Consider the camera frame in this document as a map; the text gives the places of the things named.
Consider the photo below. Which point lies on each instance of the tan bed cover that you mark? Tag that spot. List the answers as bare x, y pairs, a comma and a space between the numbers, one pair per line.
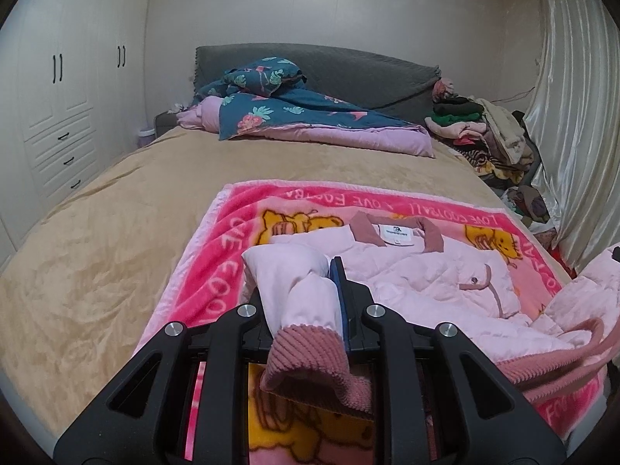
76, 297

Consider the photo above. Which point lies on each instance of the pink cartoon bear blanket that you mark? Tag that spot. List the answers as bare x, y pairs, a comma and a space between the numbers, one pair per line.
210, 279

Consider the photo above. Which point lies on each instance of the pink quilted jacket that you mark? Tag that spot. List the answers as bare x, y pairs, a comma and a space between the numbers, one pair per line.
428, 279

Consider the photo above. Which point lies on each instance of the white wardrobe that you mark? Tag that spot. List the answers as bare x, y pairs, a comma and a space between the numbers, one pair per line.
72, 102

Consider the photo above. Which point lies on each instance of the cream satin curtain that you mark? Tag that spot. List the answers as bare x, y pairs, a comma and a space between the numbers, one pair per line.
574, 121

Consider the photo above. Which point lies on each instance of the blue floral pink quilt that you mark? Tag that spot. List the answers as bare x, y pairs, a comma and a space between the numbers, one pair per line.
268, 98

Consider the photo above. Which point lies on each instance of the dark bedside table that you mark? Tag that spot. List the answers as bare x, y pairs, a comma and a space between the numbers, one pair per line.
162, 123

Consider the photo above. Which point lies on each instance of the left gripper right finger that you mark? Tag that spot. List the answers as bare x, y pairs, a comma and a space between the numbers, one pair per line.
436, 398

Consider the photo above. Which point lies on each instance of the pile of folded clothes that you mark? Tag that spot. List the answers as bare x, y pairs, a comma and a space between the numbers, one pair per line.
496, 144

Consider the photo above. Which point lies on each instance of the dark grey headboard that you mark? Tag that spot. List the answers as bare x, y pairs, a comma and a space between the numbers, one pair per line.
389, 85

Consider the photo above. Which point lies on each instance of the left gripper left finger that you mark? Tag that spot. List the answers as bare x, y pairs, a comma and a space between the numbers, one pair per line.
183, 398

